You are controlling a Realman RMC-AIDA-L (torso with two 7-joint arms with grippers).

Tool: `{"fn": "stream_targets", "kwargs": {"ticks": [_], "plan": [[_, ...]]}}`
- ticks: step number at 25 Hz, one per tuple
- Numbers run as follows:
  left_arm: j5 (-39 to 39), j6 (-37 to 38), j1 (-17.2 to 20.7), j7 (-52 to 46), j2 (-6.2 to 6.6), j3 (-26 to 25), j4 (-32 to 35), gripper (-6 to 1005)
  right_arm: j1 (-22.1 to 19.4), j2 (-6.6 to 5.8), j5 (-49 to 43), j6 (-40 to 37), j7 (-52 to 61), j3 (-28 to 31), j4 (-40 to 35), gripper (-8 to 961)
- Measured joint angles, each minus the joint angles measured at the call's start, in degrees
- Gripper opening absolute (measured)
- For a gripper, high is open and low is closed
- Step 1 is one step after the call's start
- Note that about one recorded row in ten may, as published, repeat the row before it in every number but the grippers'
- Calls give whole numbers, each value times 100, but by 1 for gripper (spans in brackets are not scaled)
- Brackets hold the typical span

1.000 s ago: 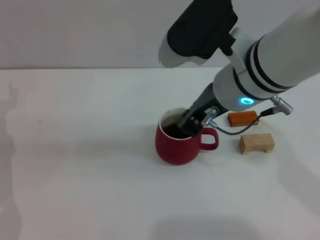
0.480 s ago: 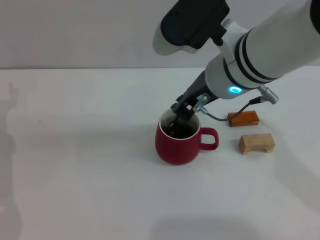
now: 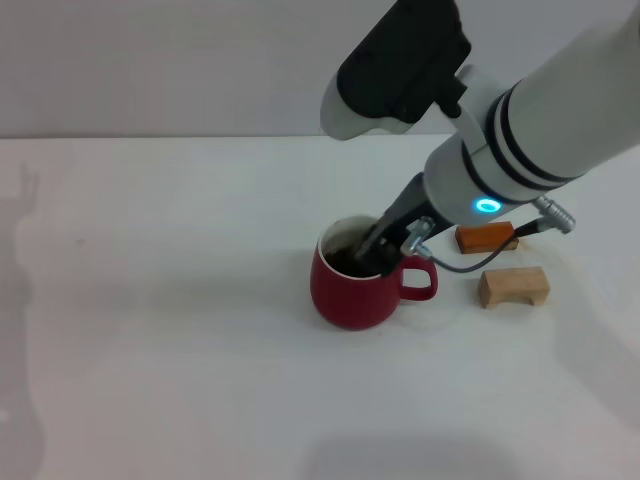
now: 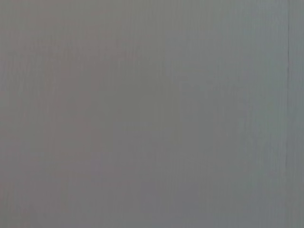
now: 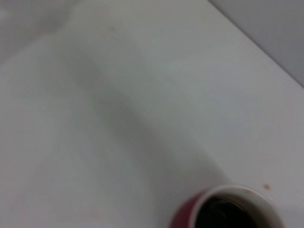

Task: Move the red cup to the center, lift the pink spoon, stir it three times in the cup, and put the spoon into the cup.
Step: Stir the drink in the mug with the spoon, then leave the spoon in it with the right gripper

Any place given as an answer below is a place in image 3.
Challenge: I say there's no dark brown coffee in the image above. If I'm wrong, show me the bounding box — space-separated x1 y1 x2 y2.
323 247 386 279

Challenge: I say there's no grey cable with metal plugs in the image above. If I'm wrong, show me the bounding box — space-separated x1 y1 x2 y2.
398 194 578 275

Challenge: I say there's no light wooden arch block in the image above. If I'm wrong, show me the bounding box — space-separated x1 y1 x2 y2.
477 266 551 310

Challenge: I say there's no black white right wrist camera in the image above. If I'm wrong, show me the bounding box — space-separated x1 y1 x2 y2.
318 0 473 141

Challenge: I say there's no red ceramic cup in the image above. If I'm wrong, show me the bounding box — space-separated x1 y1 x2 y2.
309 214 440 332

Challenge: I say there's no orange-brown wooden block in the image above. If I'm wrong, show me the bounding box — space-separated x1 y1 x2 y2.
454 221 520 255

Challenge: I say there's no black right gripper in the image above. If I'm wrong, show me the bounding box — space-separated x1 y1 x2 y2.
352 173 437 279

